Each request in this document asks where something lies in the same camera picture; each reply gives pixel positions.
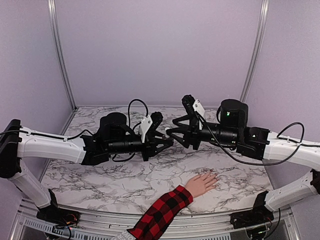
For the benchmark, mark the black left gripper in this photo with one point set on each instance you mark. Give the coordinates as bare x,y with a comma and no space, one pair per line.
150,146

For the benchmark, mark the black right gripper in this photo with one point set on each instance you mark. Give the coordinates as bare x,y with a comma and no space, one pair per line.
194,128

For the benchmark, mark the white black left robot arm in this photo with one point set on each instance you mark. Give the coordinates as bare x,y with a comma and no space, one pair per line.
113,137

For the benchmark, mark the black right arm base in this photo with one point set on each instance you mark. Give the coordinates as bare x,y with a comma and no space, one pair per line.
259,214

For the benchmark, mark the red black plaid sleeve forearm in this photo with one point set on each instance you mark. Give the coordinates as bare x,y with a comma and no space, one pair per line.
153,224

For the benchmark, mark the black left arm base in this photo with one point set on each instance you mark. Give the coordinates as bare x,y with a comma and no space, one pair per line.
54,214

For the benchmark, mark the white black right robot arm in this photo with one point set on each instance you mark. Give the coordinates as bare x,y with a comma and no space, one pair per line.
232,133

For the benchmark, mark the person's bare hand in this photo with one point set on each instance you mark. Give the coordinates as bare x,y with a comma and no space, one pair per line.
201,184

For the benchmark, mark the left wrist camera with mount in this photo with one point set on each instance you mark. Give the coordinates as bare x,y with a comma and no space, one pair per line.
149,123

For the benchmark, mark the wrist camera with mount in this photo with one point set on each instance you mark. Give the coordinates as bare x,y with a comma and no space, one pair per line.
195,111
149,123

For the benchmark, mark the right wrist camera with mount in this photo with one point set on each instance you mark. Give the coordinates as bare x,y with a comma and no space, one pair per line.
195,111

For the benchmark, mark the aluminium right rear frame post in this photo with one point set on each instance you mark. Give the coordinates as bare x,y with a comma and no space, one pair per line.
257,46

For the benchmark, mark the aluminium frame post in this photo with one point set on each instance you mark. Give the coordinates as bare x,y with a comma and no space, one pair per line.
257,46
59,53

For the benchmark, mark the aluminium left rear frame post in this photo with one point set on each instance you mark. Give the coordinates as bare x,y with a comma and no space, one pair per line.
59,53

